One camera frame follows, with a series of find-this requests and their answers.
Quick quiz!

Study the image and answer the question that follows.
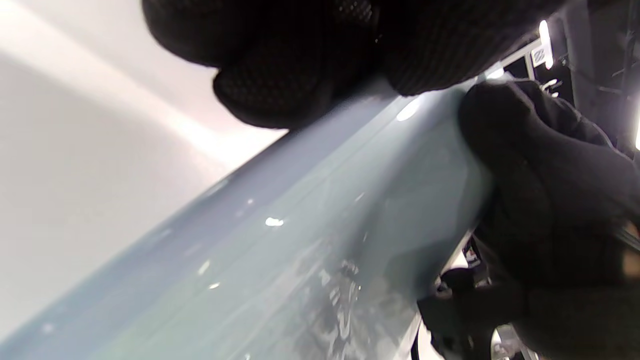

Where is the person's left hand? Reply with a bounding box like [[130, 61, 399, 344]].
[[141, 0, 566, 130]]

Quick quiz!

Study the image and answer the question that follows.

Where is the person's right hand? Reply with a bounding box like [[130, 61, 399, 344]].
[[457, 80, 640, 291]]

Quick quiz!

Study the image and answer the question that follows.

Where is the clear plastic file folder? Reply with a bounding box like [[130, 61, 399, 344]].
[[0, 75, 496, 360]]

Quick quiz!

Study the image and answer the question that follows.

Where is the blue folder slide bar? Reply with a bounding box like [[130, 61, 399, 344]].
[[0, 90, 416, 360]]

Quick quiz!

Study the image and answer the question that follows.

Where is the person's right forearm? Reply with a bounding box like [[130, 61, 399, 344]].
[[621, 222, 640, 278]]

